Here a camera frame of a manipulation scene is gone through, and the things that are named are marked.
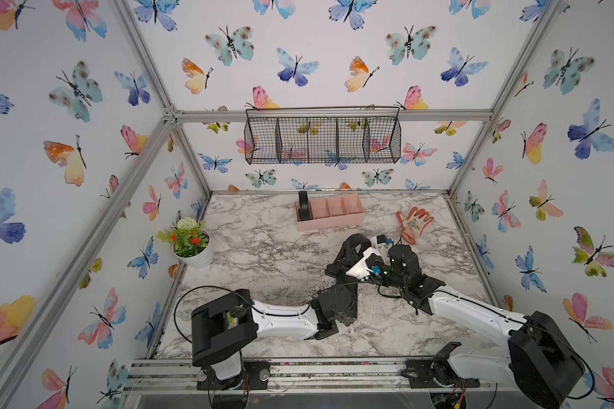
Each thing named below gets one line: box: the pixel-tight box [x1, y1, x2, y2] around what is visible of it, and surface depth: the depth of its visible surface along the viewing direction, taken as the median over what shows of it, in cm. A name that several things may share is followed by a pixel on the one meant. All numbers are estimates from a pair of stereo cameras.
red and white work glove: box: [396, 207, 435, 246], surface depth 110 cm
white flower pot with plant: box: [156, 216, 213, 269], surface depth 90 cm
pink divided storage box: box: [294, 193, 365, 232], surface depth 113 cm
